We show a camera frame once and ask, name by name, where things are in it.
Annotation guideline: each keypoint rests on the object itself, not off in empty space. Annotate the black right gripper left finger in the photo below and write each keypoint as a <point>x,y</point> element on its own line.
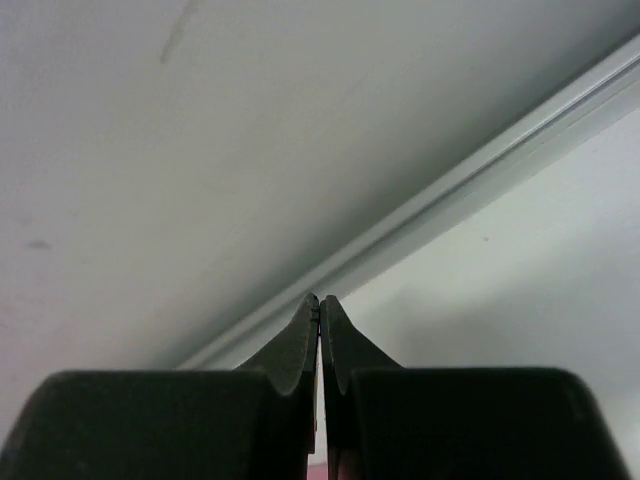
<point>256,421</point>

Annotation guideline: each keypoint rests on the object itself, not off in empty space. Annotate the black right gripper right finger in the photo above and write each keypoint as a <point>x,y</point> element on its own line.
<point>386,421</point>

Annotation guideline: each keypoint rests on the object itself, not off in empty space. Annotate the pink pillowcase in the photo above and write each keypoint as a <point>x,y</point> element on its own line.
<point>317,472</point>

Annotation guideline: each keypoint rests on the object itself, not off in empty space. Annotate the aluminium table edge rail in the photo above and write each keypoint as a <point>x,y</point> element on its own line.
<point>566,104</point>

